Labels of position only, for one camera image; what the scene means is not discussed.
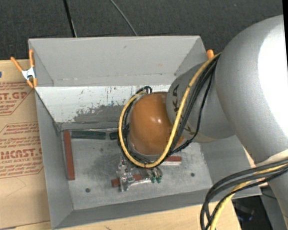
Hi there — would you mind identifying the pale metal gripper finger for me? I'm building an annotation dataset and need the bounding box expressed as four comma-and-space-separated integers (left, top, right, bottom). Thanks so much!
115, 161, 131, 178
117, 175, 137, 193

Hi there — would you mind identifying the red-brown flat block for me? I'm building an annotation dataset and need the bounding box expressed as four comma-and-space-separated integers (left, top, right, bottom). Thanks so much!
110, 173, 144, 188
62, 130, 76, 181
162, 154, 183, 164

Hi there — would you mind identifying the grey metal bin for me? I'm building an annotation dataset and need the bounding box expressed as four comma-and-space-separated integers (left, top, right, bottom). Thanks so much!
27, 19, 265, 230

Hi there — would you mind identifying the brown cardboard board red print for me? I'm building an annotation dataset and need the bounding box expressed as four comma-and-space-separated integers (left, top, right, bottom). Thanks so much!
0, 55, 52, 230

